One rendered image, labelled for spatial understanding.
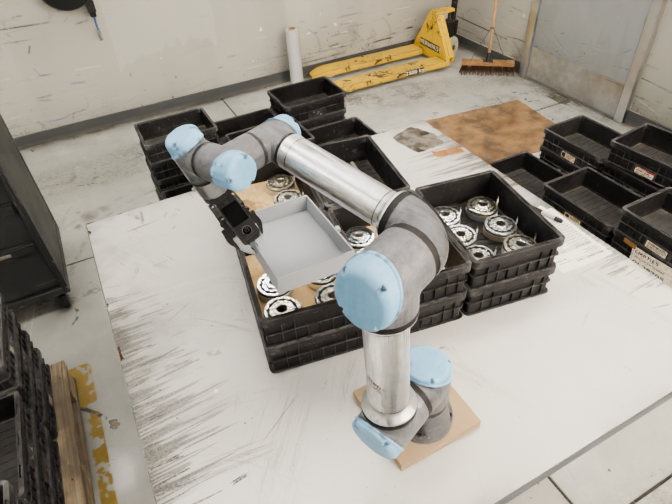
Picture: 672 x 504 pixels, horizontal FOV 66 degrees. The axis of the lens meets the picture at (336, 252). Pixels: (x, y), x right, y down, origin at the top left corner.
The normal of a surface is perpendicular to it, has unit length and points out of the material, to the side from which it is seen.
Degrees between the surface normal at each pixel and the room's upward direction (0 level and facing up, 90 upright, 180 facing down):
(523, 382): 0
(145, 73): 90
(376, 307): 83
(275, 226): 2
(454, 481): 0
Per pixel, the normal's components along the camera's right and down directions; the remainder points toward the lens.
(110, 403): -0.05, -0.75
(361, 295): -0.65, 0.43
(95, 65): 0.47, 0.57
